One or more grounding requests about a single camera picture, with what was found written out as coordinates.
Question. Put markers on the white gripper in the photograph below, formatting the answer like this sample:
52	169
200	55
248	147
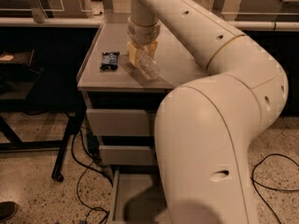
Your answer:
142	34

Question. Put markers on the clear plastic water bottle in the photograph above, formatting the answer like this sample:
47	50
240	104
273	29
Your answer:
147	66

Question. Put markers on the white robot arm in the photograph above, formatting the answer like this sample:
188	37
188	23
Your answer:
203	128

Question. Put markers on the grey drawer cabinet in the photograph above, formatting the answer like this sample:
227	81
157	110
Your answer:
126	88

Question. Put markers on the grey top drawer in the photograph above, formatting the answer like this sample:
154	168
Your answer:
120	122

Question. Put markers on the grey drawer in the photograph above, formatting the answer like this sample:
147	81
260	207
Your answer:
120	122
127	155
137	198

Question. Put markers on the grey middle drawer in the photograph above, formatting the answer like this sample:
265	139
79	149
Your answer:
127	155

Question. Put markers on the grey bottom drawer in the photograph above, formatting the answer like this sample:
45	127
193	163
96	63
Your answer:
137	198

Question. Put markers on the dark blue snack bar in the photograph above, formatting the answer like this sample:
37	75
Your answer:
110	60

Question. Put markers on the black power adapter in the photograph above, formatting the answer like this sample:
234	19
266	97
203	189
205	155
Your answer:
92	143

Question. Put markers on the dark shoe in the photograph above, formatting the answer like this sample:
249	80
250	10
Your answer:
7	210

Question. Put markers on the black table frame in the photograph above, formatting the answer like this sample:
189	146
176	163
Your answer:
33	95

